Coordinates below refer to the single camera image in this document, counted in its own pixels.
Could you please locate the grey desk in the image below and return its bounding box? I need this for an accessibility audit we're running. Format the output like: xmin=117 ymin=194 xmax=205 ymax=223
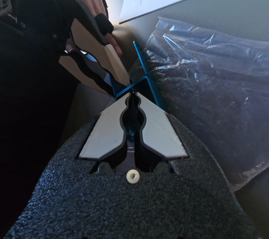
xmin=61 ymin=0 xmax=269 ymax=239

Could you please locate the person's black top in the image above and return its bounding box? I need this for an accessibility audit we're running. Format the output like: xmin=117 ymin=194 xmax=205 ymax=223
xmin=0 ymin=12 xmax=82 ymax=233

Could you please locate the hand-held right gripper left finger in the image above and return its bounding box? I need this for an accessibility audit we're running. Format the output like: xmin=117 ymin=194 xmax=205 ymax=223
xmin=78 ymin=92 xmax=132 ymax=168

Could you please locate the large clear plastic bag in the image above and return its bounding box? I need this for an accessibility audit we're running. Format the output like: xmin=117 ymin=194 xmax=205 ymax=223
xmin=128 ymin=17 xmax=269 ymax=191

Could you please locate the blue metal bracket assembly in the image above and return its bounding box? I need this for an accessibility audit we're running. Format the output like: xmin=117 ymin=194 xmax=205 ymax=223
xmin=109 ymin=41 xmax=168 ymax=142

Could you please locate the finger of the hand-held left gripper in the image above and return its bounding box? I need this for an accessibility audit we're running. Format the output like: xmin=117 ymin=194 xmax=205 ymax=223
xmin=59 ymin=51 xmax=118 ymax=97
xmin=70 ymin=20 xmax=132 ymax=87

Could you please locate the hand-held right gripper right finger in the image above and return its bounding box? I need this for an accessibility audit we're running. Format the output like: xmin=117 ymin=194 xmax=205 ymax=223
xmin=134 ymin=91 xmax=188 ymax=168

